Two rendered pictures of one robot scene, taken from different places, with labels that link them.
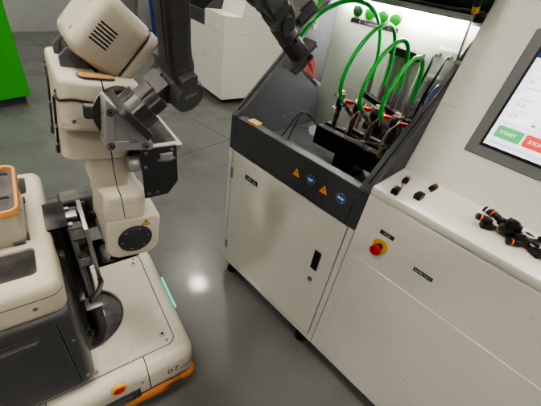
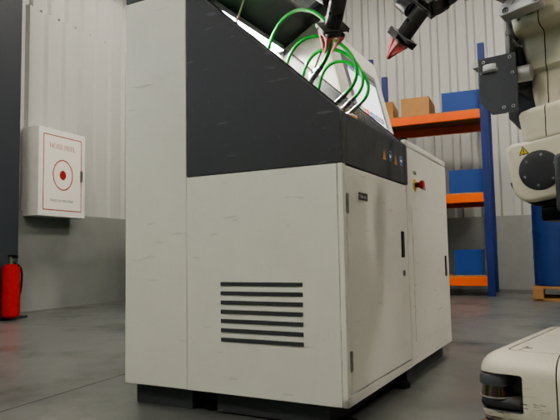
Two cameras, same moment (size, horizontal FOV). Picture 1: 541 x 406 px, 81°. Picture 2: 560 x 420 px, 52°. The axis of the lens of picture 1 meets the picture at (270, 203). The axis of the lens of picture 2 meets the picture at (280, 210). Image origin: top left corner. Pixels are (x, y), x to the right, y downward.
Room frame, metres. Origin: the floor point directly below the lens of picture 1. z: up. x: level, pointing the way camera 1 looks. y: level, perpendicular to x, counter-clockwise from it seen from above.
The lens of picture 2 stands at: (1.85, 1.86, 0.52)
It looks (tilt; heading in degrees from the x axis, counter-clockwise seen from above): 4 degrees up; 258
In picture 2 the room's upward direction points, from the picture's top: 1 degrees counter-clockwise
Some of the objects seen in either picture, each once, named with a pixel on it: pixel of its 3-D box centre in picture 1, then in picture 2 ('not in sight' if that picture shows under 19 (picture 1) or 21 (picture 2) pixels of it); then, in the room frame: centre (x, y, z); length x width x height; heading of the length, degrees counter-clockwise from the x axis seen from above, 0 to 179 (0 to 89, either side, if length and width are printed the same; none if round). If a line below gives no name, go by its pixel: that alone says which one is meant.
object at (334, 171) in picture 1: (290, 164); (373, 153); (1.10, -0.05, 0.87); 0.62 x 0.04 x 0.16; 50
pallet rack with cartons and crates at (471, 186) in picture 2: not in sight; (381, 179); (-1.05, -5.32, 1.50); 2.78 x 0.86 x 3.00; 145
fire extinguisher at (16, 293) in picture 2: not in sight; (12, 286); (3.09, -3.52, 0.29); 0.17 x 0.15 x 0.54; 55
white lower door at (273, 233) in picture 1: (271, 243); (381, 274); (1.09, -0.04, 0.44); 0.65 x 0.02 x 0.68; 50
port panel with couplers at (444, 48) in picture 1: (436, 84); not in sight; (1.33, -0.56, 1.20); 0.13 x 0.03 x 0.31; 50
